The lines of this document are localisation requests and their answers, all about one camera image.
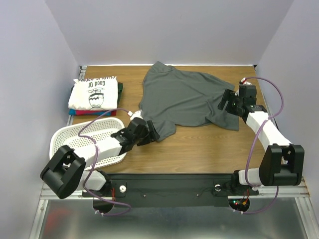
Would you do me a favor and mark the grey t shirt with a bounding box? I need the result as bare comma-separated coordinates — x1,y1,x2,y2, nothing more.
139,62,239,141

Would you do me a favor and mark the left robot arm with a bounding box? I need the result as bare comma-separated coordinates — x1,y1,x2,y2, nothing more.
40,118,160,199

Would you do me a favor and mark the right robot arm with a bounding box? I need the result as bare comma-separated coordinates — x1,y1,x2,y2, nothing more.
218,84,305,194

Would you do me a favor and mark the dark green folded t shirt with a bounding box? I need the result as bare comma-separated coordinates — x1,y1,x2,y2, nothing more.
117,82,124,104

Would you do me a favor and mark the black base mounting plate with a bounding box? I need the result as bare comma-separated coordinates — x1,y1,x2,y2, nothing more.
95,174,258,208

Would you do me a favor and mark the white printed folded t shirt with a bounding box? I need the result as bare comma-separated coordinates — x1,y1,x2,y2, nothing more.
68,76,118,111

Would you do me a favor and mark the red folded t shirt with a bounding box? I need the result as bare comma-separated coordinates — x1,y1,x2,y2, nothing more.
82,111,117,116

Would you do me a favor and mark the white perforated plastic basket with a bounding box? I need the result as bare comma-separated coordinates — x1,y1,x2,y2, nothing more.
49,117,124,158

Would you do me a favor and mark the teal folded t shirt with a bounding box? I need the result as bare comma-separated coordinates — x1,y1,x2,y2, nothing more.
69,109,82,116

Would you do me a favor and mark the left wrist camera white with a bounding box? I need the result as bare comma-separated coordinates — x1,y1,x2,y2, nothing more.
130,110,143,120

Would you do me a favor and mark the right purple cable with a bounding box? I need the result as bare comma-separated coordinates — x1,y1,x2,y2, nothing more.
233,76,285,215

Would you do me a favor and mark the aluminium front rail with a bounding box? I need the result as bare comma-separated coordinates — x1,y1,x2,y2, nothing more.
40,179,310,200

